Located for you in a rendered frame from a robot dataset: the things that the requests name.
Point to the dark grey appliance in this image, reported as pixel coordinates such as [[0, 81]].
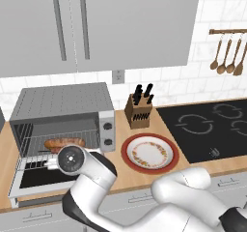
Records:
[[1, 120]]

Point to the wooden spatula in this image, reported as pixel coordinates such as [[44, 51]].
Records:
[[238, 70]]

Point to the red rimmed white plate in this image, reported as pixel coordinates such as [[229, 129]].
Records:
[[150, 152]]

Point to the toaster oven glass door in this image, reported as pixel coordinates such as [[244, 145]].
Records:
[[38, 178]]

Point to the wooden utensil rail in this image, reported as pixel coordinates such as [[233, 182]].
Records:
[[228, 31]]

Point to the silver toaster oven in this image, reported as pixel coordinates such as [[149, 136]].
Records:
[[64, 102]]

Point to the black hob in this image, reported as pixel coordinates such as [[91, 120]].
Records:
[[205, 129]]

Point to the wooden spoon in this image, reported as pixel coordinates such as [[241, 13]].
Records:
[[230, 68], [221, 69], [214, 64]]

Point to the kebab skewer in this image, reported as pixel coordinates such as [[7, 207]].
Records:
[[43, 151]]

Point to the grey wall outlet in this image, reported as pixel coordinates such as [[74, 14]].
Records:
[[118, 76]]

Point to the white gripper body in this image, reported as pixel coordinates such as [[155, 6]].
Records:
[[52, 164]]

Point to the brown baguette bread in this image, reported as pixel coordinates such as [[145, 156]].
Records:
[[66, 143]]

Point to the grey drawer front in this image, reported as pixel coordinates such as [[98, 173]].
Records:
[[19, 221], [128, 207], [230, 190]]

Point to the grey cupboard door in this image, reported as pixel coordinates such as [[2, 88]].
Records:
[[29, 26], [138, 23]]

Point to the wooden knife block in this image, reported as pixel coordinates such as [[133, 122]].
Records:
[[139, 116]]

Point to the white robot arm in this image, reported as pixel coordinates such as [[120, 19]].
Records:
[[180, 197]]

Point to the black toaster oven knob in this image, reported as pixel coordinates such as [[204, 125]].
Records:
[[108, 141], [108, 125]]

